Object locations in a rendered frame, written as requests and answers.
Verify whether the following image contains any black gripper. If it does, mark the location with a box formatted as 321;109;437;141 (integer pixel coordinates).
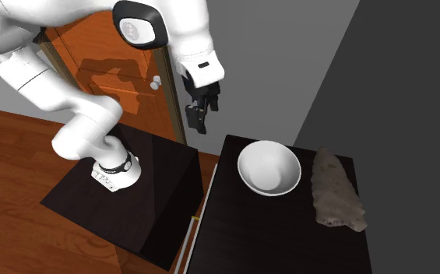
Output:
181;74;222;135

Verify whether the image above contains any grey stone arrowhead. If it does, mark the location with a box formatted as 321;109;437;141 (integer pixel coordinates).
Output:
311;146;368;233

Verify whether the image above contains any white bowl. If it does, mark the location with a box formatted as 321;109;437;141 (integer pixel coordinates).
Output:
237;139;302;198

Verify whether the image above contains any dark wooden cabinet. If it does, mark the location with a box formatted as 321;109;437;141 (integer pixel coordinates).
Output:
174;134;374;274

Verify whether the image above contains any orange wooden door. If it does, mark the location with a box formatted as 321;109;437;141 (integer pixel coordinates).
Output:
37;10;188;146

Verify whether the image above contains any dark robot stand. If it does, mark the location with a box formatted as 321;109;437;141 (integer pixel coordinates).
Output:
40;123;206;272

